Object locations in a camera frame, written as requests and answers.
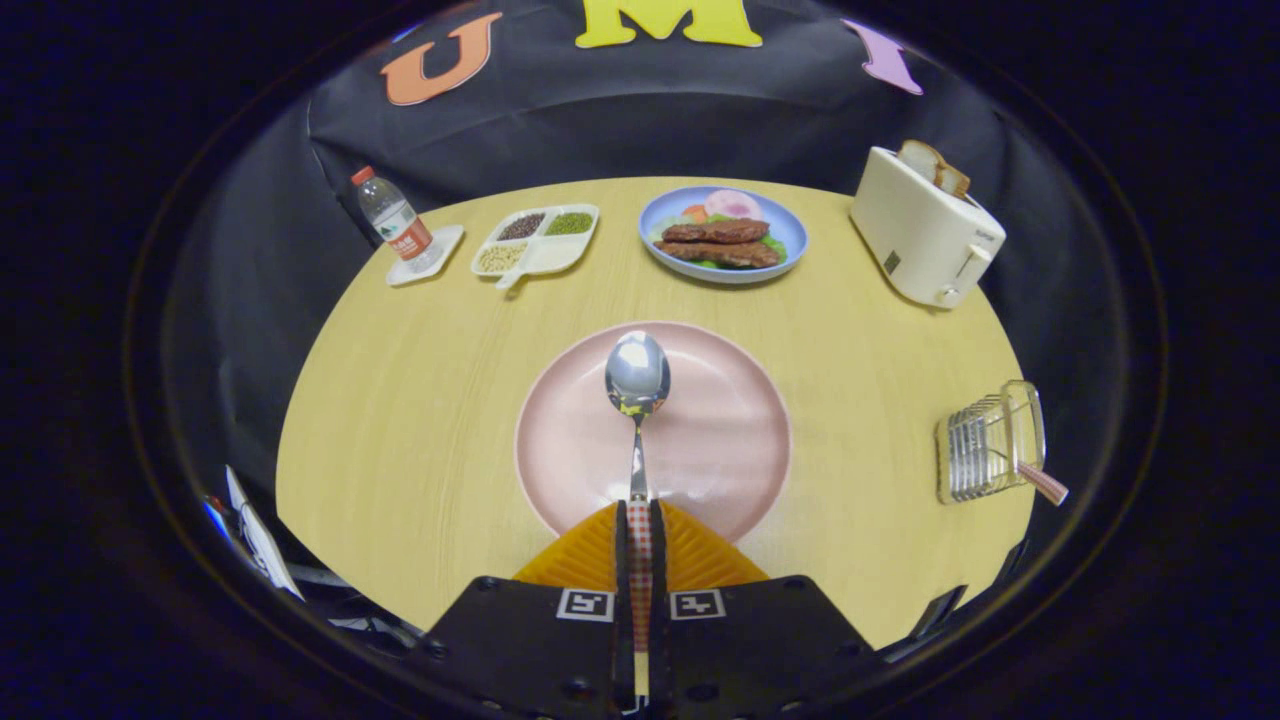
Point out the blue plate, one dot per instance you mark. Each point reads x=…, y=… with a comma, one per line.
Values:
x=668, y=207

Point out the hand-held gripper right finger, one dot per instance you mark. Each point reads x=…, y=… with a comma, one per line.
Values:
x=760, y=640

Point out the clear cutlery basket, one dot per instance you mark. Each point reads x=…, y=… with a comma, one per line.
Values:
x=1025, y=420

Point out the toasted bread slice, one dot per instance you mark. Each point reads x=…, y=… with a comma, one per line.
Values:
x=920, y=160
x=955, y=182

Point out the pink ham slice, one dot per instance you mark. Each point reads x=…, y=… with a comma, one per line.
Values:
x=733, y=204

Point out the pink plate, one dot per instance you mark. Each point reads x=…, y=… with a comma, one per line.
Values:
x=720, y=430

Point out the green lettuce leaf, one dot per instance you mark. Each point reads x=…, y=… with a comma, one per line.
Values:
x=775, y=245

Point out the white toaster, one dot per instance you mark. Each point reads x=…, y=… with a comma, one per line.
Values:
x=915, y=235

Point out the water bottle red cap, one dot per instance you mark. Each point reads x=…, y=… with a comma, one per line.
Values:
x=395, y=220

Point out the red tomato slice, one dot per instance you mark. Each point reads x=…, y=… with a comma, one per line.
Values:
x=695, y=213

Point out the white square coaster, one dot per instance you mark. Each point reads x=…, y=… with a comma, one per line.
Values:
x=447, y=245

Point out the white divided dish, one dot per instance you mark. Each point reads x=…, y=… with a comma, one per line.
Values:
x=545, y=257

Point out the white paper sheet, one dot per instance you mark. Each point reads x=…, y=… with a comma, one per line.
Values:
x=262, y=545

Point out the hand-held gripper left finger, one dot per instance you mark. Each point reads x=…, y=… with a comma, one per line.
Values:
x=520, y=640

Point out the brown meat patty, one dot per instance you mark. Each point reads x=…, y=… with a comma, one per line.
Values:
x=715, y=231
x=720, y=254

